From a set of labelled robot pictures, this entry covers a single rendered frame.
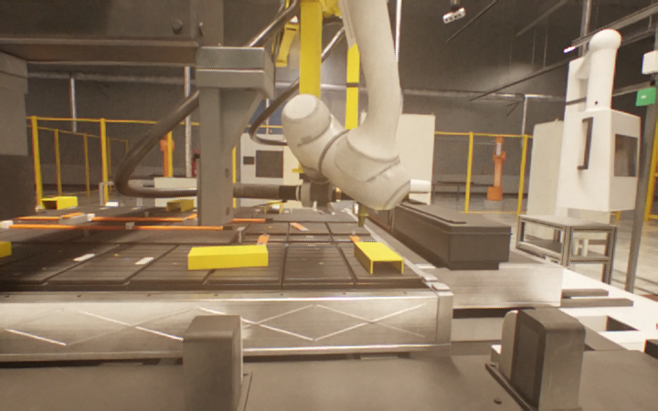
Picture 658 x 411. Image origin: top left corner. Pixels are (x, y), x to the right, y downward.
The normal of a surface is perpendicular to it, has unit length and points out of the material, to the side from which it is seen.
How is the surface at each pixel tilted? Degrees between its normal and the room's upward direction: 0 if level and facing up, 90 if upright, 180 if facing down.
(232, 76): 90
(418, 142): 90
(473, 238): 90
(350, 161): 101
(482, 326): 90
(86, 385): 0
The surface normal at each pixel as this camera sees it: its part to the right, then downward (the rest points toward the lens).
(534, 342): -1.00, -0.01
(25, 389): 0.03, -0.99
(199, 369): 0.10, 0.11
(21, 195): 1.00, 0.03
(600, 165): -0.86, 0.04
